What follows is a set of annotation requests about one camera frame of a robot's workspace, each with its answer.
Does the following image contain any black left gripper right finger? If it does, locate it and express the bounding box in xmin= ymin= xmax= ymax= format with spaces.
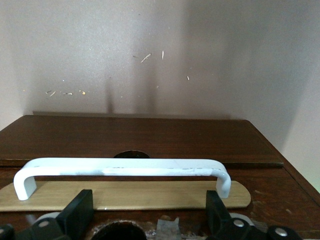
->
xmin=205 ymin=190 xmax=266 ymax=240

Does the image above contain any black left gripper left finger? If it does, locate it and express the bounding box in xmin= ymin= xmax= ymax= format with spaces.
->
xmin=14 ymin=189 xmax=95 ymax=240

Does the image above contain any wooden drawer with white handle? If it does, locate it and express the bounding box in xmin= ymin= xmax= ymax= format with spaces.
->
xmin=0 ymin=156 xmax=320 ymax=240

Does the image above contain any dark brown wooden cabinet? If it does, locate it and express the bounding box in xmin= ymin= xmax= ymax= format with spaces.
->
xmin=0 ymin=114 xmax=285 ymax=169

